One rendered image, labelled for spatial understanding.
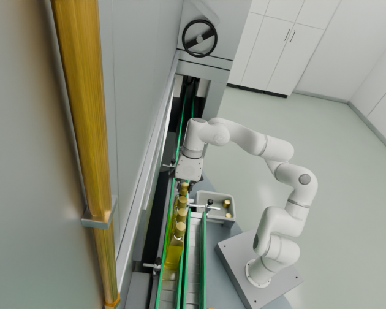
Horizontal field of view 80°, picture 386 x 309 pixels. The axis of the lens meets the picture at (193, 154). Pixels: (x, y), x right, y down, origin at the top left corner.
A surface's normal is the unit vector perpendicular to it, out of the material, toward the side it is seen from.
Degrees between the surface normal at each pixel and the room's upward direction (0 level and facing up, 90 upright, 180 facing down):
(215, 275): 0
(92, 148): 90
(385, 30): 90
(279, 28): 90
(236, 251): 2
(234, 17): 90
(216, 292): 0
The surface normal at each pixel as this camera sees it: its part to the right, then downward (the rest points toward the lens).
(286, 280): 0.20, -0.70
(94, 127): 0.57, 0.62
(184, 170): 0.01, 0.45
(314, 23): -0.04, 0.66
